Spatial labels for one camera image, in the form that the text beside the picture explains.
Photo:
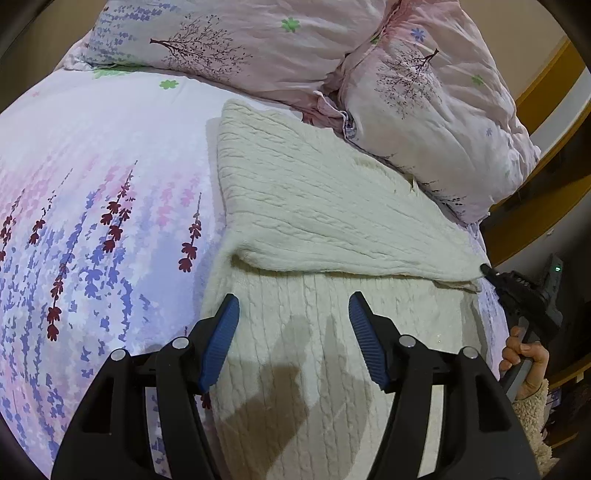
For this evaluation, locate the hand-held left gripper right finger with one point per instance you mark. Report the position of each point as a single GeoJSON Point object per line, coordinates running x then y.
{"type": "Point", "coordinates": [368, 339]}

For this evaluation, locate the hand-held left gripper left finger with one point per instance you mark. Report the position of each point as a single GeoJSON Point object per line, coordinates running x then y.
{"type": "Point", "coordinates": [220, 339]}

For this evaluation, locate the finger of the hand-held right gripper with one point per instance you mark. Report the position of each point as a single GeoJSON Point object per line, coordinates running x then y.
{"type": "Point", "coordinates": [493, 275]}

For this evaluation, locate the fleece-sleeved right forearm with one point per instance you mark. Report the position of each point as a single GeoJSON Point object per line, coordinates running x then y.
{"type": "Point", "coordinates": [535, 424]}

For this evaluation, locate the person's right hand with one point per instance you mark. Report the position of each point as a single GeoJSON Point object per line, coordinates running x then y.
{"type": "Point", "coordinates": [524, 357]}

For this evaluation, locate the floral bed sheet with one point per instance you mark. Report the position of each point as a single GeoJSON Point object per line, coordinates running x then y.
{"type": "Point", "coordinates": [101, 221]}

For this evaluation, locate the pink floral pillow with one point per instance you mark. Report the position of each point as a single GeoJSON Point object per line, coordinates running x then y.
{"type": "Point", "coordinates": [434, 106]}

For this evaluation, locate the pink floral quilt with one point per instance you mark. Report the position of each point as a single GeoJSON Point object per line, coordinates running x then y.
{"type": "Point", "coordinates": [249, 44]}

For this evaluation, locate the wooden bed frame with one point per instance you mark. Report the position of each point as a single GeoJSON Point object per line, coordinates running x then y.
{"type": "Point", "coordinates": [545, 152]}

